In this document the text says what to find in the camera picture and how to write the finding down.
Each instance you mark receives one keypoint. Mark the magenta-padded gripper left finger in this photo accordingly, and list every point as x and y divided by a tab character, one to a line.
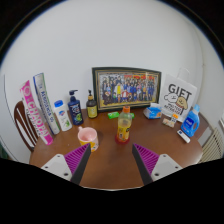
77	158

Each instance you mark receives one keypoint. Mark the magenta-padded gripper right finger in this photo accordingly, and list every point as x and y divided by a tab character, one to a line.
146	158

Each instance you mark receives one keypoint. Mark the orange-capped juice bottle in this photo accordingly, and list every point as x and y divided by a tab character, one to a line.
124	126

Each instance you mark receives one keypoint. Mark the pink and yellow mug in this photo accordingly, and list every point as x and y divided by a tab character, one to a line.
88	136

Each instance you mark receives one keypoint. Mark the flat round red coaster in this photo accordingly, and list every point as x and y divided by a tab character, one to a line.
117	141

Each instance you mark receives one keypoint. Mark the small flat card box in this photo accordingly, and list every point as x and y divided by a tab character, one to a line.
168	122

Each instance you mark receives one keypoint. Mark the white remote control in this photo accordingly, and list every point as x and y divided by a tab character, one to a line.
183	136

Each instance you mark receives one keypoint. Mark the white blue-capped shampoo bottle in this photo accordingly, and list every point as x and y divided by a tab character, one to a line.
63	116

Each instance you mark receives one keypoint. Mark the blue tissue pack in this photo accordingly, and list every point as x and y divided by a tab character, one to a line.
152	112

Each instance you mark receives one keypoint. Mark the dark blue pump bottle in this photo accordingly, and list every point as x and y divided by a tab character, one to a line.
76	111

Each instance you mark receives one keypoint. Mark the small orange and white pack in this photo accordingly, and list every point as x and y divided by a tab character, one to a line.
174	117

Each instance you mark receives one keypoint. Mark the amber pump bottle yellow label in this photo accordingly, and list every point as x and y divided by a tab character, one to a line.
92	109

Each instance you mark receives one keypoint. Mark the blue detergent bottle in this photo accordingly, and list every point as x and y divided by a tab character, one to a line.
190	123

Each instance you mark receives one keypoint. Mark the pink and white tube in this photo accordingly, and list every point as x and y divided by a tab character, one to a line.
35	113

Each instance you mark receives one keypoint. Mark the white green and blue tube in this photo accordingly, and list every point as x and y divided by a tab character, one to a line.
46	103

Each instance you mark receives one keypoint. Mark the dark wooden chair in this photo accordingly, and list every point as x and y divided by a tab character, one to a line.
21	123

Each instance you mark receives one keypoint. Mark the white radiator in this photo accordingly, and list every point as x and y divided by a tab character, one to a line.
213	148

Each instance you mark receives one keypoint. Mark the white paper gift bag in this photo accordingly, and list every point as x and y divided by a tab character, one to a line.
178	96

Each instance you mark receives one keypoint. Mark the framed group photo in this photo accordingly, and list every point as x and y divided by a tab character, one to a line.
126	88

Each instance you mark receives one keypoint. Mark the green crates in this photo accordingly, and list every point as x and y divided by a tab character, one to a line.
2	150

